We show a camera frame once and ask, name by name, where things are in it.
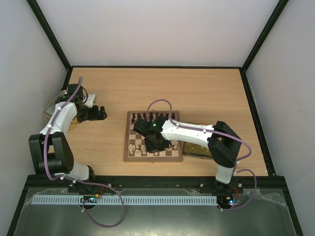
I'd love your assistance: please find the grey slotted cable duct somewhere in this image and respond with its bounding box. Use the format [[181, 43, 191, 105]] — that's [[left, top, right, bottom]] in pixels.
[[31, 195, 217, 206]]

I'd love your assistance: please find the right black frame post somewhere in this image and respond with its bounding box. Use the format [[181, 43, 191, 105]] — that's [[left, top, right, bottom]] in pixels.
[[241, 0, 290, 72]]

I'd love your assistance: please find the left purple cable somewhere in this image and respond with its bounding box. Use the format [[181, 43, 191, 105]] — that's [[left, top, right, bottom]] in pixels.
[[43, 76, 126, 227]]

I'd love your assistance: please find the gold metal tin tray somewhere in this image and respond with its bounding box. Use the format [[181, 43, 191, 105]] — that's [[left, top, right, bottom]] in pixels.
[[182, 121, 214, 160]]

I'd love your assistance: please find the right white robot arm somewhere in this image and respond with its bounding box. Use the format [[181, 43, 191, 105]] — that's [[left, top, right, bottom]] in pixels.
[[133, 116, 242, 193]]

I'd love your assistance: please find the black frame post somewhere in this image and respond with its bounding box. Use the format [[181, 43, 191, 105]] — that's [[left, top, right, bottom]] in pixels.
[[26, 0, 72, 72], [241, 0, 290, 72]]

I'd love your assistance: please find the left black frame post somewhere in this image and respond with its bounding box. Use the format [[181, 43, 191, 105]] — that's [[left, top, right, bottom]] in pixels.
[[26, 0, 72, 72]]

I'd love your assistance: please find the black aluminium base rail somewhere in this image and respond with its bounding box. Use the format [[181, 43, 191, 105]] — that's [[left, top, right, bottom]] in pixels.
[[24, 175, 286, 195]]

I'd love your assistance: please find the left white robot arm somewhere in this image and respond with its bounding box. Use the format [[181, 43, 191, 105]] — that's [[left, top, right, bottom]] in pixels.
[[28, 82, 107, 182]]

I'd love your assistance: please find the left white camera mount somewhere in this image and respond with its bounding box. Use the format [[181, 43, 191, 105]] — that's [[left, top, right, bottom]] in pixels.
[[83, 94, 97, 108]]

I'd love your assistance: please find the wooden chess board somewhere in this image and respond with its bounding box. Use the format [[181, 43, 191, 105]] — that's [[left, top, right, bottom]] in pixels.
[[124, 110, 183, 163]]

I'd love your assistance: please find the silver metal tin lid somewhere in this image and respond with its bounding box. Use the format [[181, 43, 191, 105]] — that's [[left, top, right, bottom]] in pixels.
[[40, 90, 77, 135]]

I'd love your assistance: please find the purple cable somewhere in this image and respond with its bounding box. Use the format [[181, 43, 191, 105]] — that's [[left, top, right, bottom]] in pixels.
[[146, 99, 258, 211], [43, 76, 126, 227]]

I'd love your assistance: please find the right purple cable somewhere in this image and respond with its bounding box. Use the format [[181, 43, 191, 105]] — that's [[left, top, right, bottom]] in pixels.
[[146, 99, 258, 211]]

